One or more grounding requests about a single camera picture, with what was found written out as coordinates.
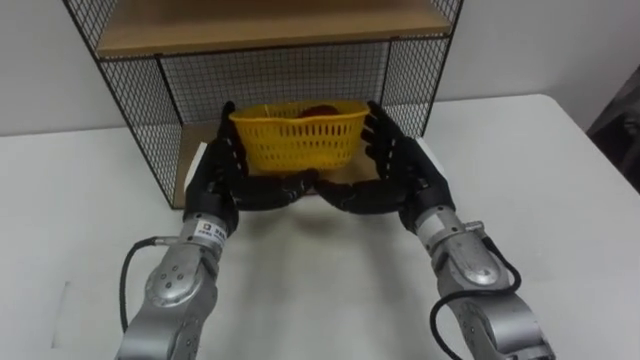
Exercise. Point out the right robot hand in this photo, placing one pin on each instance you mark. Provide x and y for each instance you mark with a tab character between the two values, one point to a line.
400	170

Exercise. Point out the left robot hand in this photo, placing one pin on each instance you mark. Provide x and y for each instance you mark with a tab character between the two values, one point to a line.
225	175

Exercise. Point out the yellow plastic basket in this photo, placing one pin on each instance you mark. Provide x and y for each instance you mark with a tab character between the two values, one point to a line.
300	137

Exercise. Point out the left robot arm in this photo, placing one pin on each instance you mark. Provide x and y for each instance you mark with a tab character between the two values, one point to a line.
175	300

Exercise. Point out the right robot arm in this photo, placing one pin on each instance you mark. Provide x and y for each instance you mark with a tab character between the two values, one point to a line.
480	290

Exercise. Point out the red soft toy fruit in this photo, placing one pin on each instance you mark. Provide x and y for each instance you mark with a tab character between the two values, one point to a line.
317	110

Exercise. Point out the white table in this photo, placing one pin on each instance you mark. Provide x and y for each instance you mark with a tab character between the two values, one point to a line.
320	280

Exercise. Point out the dark chair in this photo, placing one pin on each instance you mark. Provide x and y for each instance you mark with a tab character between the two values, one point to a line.
617	130

